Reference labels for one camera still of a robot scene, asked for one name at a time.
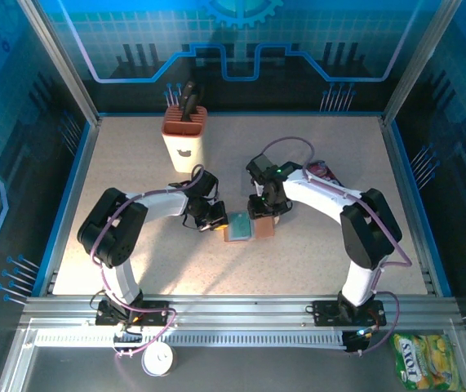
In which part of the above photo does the brown leather card holder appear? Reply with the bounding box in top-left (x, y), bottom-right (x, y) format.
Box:
top-left (223, 210), bottom-right (277, 243)

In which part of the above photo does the teal credit card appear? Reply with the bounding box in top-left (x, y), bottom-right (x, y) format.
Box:
top-left (229, 211), bottom-right (252, 240)

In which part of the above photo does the cream knife block brown top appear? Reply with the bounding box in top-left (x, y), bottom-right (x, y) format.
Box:
top-left (161, 105), bottom-right (209, 175)

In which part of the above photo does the purple candy bag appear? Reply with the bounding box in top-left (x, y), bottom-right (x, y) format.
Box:
top-left (304, 159), bottom-right (346, 189)

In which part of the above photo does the black electronics box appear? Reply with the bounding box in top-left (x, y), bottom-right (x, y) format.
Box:
top-left (343, 329), bottom-right (371, 354)

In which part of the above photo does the yellow green candy bag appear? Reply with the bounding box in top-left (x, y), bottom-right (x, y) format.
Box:
top-left (390, 333), bottom-right (466, 392)

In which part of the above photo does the black handled knife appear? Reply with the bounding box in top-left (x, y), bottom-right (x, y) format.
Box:
top-left (180, 80), bottom-right (199, 110)
top-left (180, 94), bottom-right (200, 123)

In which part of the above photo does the aluminium mounting rail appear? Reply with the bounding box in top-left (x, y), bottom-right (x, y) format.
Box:
top-left (18, 296), bottom-right (462, 327)

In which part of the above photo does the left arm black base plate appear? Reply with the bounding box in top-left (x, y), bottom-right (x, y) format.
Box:
top-left (95, 300), bottom-right (172, 327)

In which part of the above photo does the white slotted cable duct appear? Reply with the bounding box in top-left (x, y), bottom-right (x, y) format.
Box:
top-left (34, 329), bottom-right (348, 349)

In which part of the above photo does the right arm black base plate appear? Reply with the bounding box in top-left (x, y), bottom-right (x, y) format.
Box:
top-left (312, 300), bottom-right (388, 327)

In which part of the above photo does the aluminium table side rail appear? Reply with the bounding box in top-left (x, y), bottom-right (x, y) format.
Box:
top-left (379, 115), bottom-right (454, 297)
top-left (44, 116), bottom-right (103, 297)

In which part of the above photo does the aluminium frame post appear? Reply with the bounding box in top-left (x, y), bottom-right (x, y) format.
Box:
top-left (380, 0), bottom-right (464, 126)
top-left (15, 0), bottom-right (104, 127)

